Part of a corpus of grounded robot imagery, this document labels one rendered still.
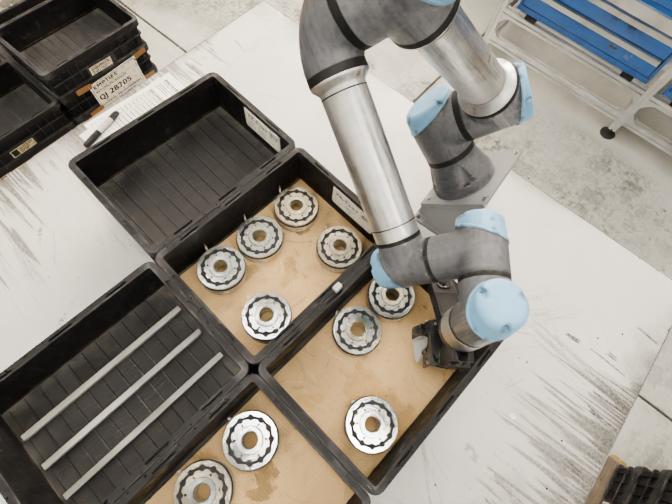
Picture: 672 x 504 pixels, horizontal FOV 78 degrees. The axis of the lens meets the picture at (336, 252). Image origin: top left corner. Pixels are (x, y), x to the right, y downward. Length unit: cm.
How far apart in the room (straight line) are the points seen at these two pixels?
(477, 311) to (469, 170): 51
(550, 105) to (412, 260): 213
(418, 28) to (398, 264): 34
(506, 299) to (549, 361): 61
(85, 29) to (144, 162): 102
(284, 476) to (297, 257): 44
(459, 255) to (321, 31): 37
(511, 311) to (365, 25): 42
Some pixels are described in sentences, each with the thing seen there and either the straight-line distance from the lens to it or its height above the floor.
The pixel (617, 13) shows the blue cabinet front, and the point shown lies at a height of 53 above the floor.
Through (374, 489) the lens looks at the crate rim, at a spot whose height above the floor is 93.
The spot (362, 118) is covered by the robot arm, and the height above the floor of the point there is 122.
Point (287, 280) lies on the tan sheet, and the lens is 93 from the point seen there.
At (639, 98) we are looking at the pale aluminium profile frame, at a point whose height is 27.
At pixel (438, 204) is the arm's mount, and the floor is 83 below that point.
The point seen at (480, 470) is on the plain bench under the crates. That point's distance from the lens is 109.
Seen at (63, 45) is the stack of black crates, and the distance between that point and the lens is 203.
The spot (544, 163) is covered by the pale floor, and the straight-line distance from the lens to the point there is 243.
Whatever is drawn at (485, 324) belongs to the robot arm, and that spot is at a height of 120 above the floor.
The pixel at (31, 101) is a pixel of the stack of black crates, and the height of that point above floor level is 38.
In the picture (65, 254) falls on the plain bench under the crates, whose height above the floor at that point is 70.
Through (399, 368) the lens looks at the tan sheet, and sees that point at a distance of 90.
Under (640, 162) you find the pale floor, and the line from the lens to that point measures 275.
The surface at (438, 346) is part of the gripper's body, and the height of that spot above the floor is 99.
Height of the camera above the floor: 171
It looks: 67 degrees down
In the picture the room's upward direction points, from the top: 11 degrees clockwise
